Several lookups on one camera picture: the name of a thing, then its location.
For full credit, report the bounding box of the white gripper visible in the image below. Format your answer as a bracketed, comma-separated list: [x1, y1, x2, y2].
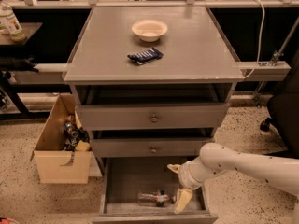
[167, 159, 206, 214]

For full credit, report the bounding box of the clear plastic water bottle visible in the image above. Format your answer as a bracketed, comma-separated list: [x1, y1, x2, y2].
[137, 189, 176, 208]

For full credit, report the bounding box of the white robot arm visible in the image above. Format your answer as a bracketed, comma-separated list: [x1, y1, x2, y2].
[167, 143, 299, 224]

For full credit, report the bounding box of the middle grey drawer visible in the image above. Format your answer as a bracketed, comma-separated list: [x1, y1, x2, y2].
[91, 138, 214, 158]

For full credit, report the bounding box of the bottom open grey drawer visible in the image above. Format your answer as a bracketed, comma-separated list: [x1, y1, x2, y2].
[92, 156, 218, 224]

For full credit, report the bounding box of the top grey drawer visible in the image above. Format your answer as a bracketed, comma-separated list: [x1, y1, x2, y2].
[76, 103, 228, 131]

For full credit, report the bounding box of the grey drawer cabinet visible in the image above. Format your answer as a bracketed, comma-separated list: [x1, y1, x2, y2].
[62, 6, 245, 224]

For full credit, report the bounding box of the green label spray bottle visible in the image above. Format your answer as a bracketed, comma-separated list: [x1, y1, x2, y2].
[0, 0, 26, 42]

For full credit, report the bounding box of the yellow sponge in box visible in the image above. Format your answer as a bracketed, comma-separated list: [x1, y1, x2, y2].
[76, 141, 91, 151]

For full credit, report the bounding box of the cardboard box on floor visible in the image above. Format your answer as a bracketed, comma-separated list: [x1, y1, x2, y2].
[33, 94, 92, 184]

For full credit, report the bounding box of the black office chair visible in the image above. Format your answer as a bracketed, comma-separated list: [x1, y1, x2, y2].
[260, 49, 299, 159]

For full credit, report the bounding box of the dark blue snack packet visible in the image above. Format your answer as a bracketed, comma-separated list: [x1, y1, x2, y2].
[127, 48, 164, 65]

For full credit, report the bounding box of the white paper bowl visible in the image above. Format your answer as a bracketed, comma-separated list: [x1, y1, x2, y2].
[132, 20, 168, 42]

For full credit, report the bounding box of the black side table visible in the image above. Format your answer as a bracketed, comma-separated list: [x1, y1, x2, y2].
[0, 22, 50, 121]

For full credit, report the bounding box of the white cable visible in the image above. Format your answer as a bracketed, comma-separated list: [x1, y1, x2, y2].
[243, 0, 266, 80]

